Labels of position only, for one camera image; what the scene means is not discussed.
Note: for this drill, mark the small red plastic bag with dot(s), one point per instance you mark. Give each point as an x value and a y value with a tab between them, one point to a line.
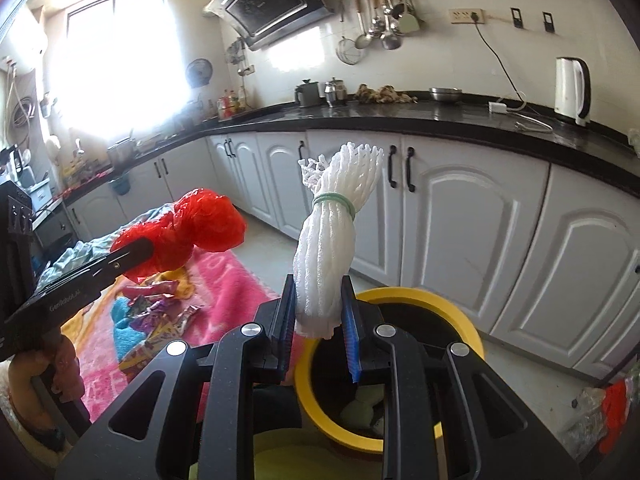
616	410

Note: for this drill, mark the black wall hook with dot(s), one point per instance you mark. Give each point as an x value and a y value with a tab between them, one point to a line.
517	17
548	21

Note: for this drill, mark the pile of brown ginger roots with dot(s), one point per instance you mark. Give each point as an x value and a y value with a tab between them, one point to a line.
385	94

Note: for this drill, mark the person's green clothing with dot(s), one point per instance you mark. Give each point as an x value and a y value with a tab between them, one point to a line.
300	455

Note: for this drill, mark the steel bowl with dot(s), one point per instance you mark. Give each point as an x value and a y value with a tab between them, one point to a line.
446	95

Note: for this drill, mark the light blue cloth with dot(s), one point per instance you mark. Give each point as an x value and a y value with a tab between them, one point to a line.
75	255

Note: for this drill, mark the row of hanging kitchen utensils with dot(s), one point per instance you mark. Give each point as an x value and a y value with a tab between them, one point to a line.
387	30

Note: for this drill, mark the steel cooking pot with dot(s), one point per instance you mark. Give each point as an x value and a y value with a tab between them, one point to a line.
122	152

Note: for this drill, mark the person's left hand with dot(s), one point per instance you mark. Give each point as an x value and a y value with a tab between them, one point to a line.
67	365

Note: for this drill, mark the white power adapter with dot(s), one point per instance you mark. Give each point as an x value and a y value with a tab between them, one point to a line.
497	106

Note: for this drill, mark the grey lidded pitcher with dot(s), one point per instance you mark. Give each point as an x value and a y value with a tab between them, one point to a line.
308	94

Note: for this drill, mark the group of condiment bottles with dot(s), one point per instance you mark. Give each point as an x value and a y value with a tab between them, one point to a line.
231	105

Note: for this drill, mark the white electric kettle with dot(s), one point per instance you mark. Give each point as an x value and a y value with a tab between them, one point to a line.
567	90

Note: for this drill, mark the steel lidded jar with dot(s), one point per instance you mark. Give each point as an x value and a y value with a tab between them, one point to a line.
335	92

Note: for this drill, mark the pile of colourful candy wrappers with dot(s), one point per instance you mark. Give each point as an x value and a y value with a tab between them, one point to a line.
160	330

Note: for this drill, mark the small wall fan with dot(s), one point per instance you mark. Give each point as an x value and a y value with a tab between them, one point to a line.
198	72

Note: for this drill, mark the black range hood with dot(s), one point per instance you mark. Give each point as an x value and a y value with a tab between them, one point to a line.
265	0

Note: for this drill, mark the blue hanging container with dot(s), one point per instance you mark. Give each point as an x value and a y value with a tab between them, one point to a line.
120	185

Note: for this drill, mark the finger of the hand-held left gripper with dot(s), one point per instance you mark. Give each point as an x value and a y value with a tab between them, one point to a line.
135	252

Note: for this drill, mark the wall power strip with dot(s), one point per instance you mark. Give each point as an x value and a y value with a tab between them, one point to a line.
462	15

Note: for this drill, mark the person's black garment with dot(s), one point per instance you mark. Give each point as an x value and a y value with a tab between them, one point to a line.
275	405

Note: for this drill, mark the kitchen window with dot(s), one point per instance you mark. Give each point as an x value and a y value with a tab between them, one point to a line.
125	60

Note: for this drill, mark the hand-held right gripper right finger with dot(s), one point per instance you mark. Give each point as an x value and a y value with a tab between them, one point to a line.
351	340

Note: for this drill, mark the black kitchen countertop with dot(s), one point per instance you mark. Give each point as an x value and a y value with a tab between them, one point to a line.
400	115

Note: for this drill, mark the white water heater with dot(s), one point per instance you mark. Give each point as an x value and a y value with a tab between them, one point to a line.
22	35

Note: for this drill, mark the yellow-rimmed black bin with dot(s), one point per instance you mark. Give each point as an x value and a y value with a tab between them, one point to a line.
465	325

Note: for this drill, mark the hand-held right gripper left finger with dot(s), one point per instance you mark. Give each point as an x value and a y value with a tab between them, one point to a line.
290	330

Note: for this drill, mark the crumpled clear plastic bag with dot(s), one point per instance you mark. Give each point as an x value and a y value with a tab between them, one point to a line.
587	415

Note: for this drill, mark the pink printed blanket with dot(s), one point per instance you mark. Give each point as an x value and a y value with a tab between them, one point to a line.
225	285

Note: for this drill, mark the white base cabinets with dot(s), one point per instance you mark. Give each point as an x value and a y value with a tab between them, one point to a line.
450	220

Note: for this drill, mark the white foam net bundle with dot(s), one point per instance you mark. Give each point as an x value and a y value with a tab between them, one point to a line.
325	260

